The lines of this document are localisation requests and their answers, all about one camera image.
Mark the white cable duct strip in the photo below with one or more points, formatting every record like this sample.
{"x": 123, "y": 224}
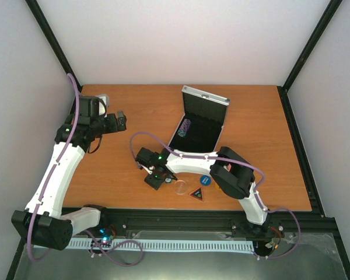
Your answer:
{"x": 172, "y": 246}

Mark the black red triangle token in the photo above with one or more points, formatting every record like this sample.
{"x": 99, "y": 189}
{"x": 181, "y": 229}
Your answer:
{"x": 197, "y": 194}

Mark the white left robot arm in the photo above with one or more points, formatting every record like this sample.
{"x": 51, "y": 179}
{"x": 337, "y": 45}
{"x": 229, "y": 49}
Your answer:
{"x": 42, "y": 223}

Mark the clear round disc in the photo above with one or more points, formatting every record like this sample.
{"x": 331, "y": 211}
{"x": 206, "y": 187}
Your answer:
{"x": 180, "y": 187}

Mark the blue round token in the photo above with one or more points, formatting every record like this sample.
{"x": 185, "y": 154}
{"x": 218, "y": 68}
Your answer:
{"x": 205, "y": 180}

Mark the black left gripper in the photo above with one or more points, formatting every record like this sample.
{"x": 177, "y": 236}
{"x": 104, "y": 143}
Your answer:
{"x": 122, "y": 119}

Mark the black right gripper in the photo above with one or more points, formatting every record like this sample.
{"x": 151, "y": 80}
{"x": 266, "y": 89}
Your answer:
{"x": 155, "y": 183}

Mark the purple poker chip stack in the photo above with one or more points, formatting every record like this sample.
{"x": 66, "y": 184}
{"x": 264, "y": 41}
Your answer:
{"x": 184, "y": 127}

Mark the black aluminium frame rail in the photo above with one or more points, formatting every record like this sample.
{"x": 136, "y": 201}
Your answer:
{"x": 124, "y": 220}

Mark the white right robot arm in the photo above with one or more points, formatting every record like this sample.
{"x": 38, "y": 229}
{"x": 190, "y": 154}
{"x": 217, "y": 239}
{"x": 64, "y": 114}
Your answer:
{"x": 231, "y": 173}

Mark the orange round token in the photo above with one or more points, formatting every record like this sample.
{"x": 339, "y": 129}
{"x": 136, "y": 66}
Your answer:
{"x": 218, "y": 187}

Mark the aluminium poker case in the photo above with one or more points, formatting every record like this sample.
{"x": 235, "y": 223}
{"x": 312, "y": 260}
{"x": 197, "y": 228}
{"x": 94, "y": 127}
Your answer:
{"x": 207, "y": 112}

